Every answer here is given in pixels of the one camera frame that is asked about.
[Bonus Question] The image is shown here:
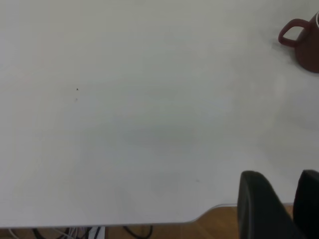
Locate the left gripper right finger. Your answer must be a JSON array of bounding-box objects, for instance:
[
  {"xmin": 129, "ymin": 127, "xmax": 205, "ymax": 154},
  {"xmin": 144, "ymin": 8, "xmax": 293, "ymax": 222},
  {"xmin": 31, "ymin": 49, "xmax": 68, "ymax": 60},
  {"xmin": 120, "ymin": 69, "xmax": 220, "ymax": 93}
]
[{"xmin": 293, "ymin": 169, "xmax": 319, "ymax": 239}]

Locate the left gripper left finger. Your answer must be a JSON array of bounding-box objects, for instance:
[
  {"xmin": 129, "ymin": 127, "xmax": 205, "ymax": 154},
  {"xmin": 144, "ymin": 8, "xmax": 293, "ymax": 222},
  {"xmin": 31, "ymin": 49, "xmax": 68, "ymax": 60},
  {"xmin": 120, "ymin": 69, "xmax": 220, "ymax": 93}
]
[{"xmin": 236, "ymin": 170, "xmax": 307, "ymax": 239}]

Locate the red ceramic mug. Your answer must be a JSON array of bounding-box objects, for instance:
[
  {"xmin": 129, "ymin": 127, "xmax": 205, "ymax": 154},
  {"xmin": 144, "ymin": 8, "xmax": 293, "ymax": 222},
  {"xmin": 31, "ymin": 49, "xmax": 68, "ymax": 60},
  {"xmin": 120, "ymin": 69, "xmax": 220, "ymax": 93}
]
[{"xmin": 278, "ymin": 11, "xmax": 319, "ymax": 74}]

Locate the black looped floor cable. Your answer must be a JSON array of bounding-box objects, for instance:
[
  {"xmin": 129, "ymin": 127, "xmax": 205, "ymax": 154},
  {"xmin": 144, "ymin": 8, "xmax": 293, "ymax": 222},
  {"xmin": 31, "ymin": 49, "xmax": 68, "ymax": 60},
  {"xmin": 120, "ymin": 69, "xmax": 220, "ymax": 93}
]
[{"xmin": 123, "ymin": 225, "xmax": 153, "ymax": 239}]

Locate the black thick floor cable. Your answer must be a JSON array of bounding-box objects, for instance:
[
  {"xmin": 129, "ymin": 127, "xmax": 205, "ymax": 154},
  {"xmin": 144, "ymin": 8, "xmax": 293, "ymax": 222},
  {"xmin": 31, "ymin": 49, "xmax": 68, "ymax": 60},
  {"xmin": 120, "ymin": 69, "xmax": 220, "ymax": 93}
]
[{"xmin": 32, "ymin": 228, "xmax": 52, "ymax": 239}]

